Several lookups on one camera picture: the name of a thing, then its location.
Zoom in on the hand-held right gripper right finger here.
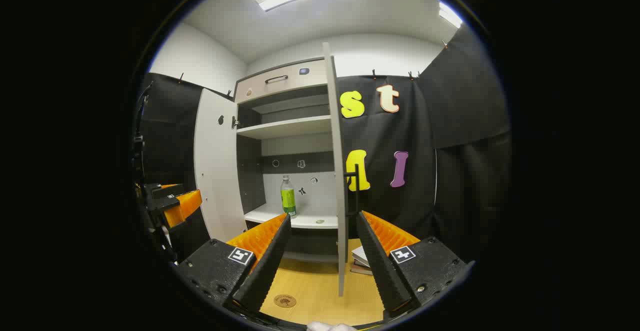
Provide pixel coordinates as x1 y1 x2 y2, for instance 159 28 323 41
356 210 475 321

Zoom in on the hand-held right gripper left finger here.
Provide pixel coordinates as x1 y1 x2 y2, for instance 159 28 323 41
175 212 292 314

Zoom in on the grey cabinet door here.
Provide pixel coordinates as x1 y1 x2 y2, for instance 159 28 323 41
194 88 247 244
322 42 349 298

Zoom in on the green label bottle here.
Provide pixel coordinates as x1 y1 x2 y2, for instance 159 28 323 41
280 175 298 219

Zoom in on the grey cabinet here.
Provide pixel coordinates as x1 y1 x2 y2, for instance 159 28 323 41
234 56 346 264

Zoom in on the white cabinet shelf board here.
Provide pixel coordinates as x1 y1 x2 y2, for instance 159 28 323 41
236 115 333 140

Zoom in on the beige cabinet drawer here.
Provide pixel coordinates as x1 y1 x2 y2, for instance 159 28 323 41
235 58 329 104

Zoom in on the black door handle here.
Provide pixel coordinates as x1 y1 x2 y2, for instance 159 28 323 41
345 171 361 217

